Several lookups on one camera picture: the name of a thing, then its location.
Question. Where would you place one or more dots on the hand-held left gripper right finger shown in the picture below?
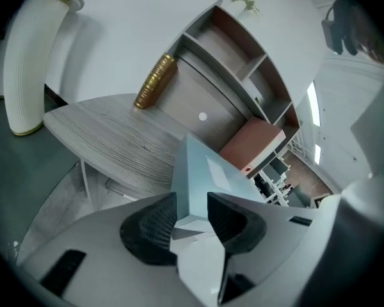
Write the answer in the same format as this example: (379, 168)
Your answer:
(284, 235)

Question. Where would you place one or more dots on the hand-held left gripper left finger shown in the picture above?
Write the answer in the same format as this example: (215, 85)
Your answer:
(92, 254)

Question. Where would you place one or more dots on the pink file box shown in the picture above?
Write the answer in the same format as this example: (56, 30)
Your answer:
(249, 146)

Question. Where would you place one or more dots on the blue file box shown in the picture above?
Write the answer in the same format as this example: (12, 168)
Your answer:
(198, 177)

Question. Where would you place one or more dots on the long ceiling light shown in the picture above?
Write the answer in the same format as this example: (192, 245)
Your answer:
(313, 104)
(317, 153)

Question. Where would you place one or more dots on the brown book with gold spine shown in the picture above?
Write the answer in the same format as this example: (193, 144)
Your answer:
(155, 82)

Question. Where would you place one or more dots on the grey wooden shelf hutch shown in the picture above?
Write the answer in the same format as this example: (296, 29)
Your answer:
(217, 43)

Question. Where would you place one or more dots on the white table with ribbed pedestals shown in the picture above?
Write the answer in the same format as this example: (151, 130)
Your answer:
(28, 59)

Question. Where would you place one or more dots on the head-worn black camera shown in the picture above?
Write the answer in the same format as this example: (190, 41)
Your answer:
(339, 24)

